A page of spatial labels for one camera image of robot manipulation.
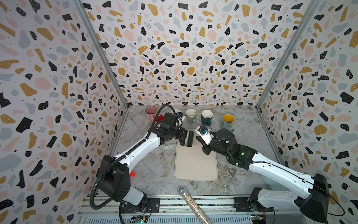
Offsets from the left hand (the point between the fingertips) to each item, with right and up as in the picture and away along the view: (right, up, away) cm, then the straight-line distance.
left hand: (187, 131), depth 83 cm
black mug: (+1, -5, +3) cm, 6 cm away
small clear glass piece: (+28, -25, +2) cm, 37 cm away
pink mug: (-27, +13, +21) cm, 37 cm away
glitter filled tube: (+8, -40, -15) cm, 44 cm away
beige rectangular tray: (+3, -21, +6) cm, 22 cm away
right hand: (+6, -2, -11) cm, 13 cm away
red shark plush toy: (-33, -26, 0) cm, 42 cm away
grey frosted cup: (+3, +11, +21) cm, 24 cm away
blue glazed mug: (+30, +6, +19) cm, 37 cm away
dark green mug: (+15, +10, +21) cm, 27 cm away
